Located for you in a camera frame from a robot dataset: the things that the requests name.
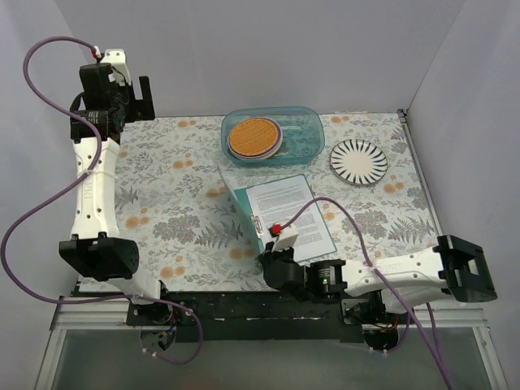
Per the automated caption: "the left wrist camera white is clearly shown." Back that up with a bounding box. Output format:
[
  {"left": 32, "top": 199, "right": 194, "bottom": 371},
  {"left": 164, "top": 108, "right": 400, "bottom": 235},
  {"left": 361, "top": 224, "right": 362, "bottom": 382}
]
[{"left": 91, "top": 46, "right": 132, "bottom": 87}]

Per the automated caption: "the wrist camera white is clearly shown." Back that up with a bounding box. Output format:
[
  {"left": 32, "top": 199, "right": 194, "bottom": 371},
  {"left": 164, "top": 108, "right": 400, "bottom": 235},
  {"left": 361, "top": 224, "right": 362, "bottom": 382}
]
[
  {"left": 270, "top": 223, "right": 298, "bottom": 252},
  {"left": 91, "top": 46, "right": 132, "bottom": 87}
]

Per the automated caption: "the aluminium frame rail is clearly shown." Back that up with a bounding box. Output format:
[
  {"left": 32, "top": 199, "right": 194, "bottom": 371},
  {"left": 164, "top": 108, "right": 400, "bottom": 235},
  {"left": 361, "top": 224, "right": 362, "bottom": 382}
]
[{"left": 50, "top": 298, "right": 490, "bottom": 331}]

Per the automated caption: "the blue striped white plate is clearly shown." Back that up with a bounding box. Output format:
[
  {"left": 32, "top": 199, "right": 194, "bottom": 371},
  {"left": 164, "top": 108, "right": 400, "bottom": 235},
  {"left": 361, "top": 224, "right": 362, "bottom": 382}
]
[{"left": 330, "top": 139, "right": 388, "bottom": 186}]

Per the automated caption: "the floral patterned table mat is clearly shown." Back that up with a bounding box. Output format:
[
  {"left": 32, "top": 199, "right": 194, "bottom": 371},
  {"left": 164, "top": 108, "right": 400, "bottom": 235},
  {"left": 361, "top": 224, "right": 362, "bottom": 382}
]
[{"left": 115, "top": 113, "right": 438, "bottom": 291}]

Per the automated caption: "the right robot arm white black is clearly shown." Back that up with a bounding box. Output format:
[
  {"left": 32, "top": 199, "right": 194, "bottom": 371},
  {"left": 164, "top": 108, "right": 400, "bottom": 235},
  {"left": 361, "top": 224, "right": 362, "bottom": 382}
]
[{"left": 258, "top": 235, "right": 497, "bottom": 323}]

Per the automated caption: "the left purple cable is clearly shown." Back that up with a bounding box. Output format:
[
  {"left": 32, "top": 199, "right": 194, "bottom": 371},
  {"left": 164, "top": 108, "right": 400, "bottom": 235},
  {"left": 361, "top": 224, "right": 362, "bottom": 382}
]
[{"left": 0, "top": 36, "right": 204, "bottom": 365}]

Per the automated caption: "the teal plastic folder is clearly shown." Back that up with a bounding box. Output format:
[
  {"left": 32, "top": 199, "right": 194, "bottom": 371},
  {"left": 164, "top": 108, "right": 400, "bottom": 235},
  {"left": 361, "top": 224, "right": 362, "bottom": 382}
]
[{"left": 217, "top": 162, "right": 338, "bottom": 263}]

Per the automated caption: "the clear teal plastic container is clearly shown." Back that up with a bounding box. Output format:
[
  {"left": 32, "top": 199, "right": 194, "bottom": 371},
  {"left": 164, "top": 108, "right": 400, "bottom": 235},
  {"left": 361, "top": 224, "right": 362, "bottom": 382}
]
[{"left": 221, "top": 106, "right": 325, "bottom": 167}]

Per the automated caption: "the purple cable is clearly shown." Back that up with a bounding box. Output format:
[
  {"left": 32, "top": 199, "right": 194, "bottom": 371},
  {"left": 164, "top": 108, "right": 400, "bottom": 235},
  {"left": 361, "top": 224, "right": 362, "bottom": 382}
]
[
  {"left": 271, "top": 197, "right": 454, "bottom": 390},
  {"left": 0, "top": 36, "right": 204, "bottom": 365}
]

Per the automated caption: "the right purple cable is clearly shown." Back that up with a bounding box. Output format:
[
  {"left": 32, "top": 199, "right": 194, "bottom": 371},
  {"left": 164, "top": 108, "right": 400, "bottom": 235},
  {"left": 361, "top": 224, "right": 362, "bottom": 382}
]
[{"left": 271, "top": 197, "right": 454, "bottom": 390}]

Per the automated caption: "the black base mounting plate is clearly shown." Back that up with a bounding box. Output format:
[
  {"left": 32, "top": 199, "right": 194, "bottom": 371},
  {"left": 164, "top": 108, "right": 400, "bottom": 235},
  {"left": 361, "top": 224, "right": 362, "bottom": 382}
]
[{"left": 127, "top": 290, "right": 401, "bottom": 345}]

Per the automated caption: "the printed paper stack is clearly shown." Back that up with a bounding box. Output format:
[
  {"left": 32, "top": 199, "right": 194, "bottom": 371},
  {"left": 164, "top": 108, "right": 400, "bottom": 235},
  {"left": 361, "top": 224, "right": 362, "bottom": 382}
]
[{"left": 243, "top": 175, "right": 336, "bottom": 262}]

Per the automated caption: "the silver folder clip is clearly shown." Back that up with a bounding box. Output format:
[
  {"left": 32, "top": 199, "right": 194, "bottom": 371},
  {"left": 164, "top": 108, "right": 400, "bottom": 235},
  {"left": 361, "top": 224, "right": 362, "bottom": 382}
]
[{"left": 249, "top": 214, "right": 264, "bottom": 239}]

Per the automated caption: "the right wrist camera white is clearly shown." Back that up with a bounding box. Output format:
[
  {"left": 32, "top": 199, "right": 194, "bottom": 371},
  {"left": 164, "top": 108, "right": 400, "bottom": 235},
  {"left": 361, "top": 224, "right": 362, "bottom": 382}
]
[{"left": 270, "top": 223, "right": 298, "bottom": 252}]

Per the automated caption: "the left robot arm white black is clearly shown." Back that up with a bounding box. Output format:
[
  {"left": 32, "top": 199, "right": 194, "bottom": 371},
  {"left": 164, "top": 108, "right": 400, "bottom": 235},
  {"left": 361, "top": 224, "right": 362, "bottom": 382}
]
[{"left": 58, "top": 59, "right": 173, "bottom": 325}]

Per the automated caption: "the orange woven round coaster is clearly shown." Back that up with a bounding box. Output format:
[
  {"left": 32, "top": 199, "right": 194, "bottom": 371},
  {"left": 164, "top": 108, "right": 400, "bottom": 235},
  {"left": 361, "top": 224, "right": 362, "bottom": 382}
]
[{"left": 227, "top": 117, "right": 284, "bottom": 160}]

